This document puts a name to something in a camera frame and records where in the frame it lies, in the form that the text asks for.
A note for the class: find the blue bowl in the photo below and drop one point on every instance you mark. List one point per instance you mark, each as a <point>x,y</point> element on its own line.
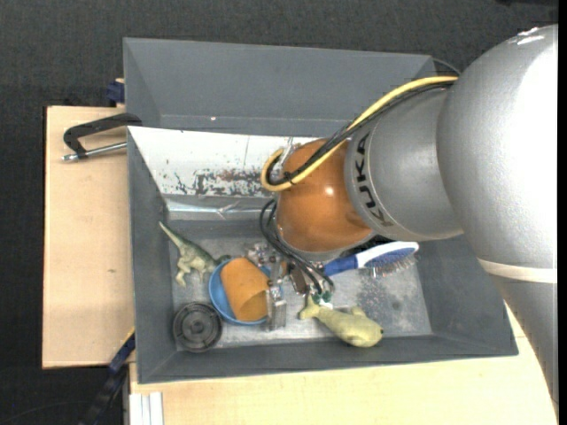
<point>217,292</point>

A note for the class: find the pale brown flat board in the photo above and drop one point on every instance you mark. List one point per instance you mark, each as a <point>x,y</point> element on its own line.
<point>84,237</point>

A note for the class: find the green toy dinosaur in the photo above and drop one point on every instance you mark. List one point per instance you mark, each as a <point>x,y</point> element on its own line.
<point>192,257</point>

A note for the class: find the yellow-green plush whale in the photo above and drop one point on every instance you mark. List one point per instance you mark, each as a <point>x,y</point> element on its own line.
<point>352,326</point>

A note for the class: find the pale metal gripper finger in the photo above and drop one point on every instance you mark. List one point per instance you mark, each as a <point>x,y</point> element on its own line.
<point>272,312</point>
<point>282,314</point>

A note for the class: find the blue and white hairbrush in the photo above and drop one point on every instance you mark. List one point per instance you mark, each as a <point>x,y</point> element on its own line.
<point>381,257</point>

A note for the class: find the grey metal bin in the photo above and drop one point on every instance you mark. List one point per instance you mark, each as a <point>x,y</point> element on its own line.
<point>274,82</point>

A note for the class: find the black round lid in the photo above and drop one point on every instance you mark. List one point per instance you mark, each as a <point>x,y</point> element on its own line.
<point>197,327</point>

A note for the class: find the orange cup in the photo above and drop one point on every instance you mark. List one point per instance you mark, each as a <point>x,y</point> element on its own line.
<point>243,288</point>

